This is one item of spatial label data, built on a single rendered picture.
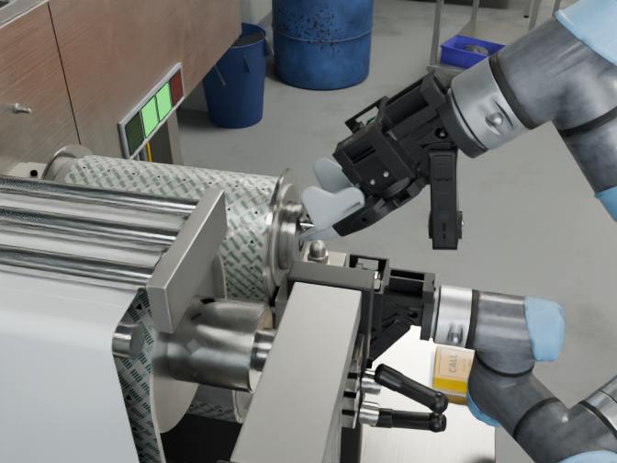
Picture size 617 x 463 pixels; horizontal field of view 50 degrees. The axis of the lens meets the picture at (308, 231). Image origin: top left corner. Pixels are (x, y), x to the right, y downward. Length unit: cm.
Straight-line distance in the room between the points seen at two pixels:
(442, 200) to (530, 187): 268
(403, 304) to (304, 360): 50
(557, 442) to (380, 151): 42
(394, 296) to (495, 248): 206
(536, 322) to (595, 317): 184
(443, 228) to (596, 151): 16
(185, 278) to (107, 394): 8
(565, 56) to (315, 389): 36
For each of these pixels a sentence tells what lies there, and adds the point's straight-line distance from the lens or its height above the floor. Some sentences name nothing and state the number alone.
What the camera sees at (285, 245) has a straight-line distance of 70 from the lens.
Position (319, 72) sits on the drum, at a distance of 406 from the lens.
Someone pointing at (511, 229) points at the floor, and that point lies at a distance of 300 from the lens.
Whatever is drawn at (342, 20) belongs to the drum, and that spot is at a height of 42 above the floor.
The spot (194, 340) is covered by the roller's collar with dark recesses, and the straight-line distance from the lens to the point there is 48.
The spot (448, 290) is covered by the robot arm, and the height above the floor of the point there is 115.
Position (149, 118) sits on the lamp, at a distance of 116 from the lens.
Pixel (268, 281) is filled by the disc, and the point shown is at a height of 124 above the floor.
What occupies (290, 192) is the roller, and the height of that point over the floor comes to 129.
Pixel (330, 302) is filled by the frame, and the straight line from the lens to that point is 37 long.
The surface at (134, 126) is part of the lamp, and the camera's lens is 111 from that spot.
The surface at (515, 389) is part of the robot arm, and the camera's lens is 88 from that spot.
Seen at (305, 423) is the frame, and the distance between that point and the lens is 32.
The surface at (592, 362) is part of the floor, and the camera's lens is 249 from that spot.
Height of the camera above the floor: 169
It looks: 36 degrees down
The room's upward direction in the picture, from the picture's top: straight up
